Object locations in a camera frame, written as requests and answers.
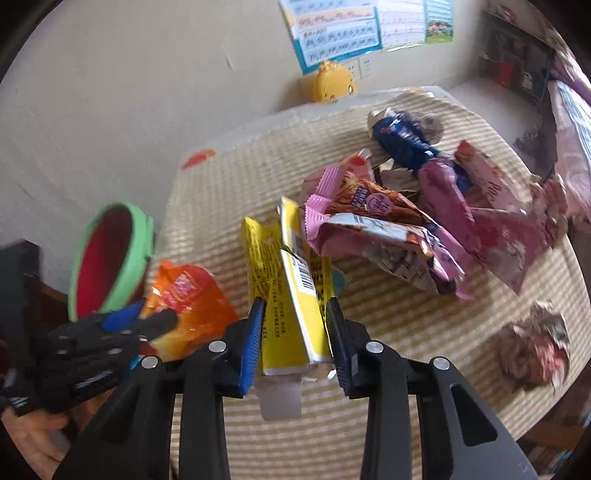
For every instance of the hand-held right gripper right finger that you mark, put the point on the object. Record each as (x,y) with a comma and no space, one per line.
(336,346)

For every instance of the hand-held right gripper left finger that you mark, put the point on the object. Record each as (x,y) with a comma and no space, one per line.
(249,350)

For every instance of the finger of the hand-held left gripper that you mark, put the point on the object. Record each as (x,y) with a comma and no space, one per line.
(119,317)
(157,323)

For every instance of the yellow carton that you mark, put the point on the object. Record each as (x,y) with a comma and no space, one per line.
(277,350)

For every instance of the yellow cardboard box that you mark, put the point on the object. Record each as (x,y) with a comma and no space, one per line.
(304,323)

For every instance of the orange snack wrapper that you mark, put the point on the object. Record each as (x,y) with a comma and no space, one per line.
(198,295)

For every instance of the green bin with red inside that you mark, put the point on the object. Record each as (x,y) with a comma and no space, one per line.
(138,240)

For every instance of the pink foil wrapper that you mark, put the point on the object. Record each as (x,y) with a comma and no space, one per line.
(489,240)

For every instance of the person's left forearm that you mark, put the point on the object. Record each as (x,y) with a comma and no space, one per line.
(32,438)

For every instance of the beige striped mat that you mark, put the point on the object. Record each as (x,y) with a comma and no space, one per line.
(415,332)

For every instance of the white and pink snack packet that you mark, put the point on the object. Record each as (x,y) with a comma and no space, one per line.
(392,258)

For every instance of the orange sticker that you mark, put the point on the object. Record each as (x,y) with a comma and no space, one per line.
(198,159)

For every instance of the small pink orange wrapper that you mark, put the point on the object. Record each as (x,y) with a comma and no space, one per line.
(358,166)

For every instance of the crumpled pink paper wrapper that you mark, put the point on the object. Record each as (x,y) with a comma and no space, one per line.
(535,350)

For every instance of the blue snack wrapper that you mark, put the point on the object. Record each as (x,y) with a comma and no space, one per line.
(401,138)

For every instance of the pink snack box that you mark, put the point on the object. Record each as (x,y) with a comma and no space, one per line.
(485,173)

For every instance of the yellow chick toy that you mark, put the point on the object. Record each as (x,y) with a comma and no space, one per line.
(330,83)

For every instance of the pink floral blanket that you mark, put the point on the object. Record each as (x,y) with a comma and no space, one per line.
(572,138)

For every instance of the dark shelf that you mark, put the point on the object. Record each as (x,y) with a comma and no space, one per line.
(512,60)

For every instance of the white wall socket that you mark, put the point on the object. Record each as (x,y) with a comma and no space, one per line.
(367,68)

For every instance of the blue wall poster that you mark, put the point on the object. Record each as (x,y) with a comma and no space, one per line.
(332,41)

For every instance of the white wall poster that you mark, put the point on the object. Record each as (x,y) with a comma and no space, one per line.
(401,23)

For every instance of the green wall poster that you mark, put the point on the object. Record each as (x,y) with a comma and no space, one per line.
(438,23)

